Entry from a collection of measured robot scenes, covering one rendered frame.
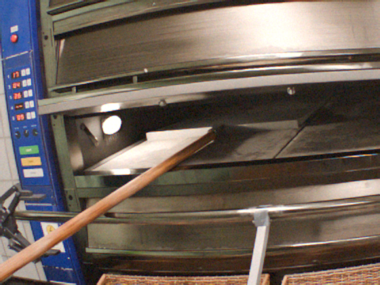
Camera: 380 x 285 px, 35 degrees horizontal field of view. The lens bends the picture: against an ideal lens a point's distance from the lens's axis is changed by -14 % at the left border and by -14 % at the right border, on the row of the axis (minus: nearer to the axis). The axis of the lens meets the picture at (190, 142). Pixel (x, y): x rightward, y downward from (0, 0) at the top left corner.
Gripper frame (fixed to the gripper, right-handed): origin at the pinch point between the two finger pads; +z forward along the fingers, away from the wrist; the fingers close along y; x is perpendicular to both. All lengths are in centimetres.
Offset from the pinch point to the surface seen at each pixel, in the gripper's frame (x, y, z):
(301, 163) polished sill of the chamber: -55, 3, 45
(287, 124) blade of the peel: -101, 0, 29
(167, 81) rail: -41, -24, 17
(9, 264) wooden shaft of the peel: 27.1, -0.2, 7.3
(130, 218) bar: -17.6, 3.5, 13.1
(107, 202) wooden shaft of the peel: -18.5, -0.3, 7.2
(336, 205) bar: -18, 3, 62
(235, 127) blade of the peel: -101, 0, 11
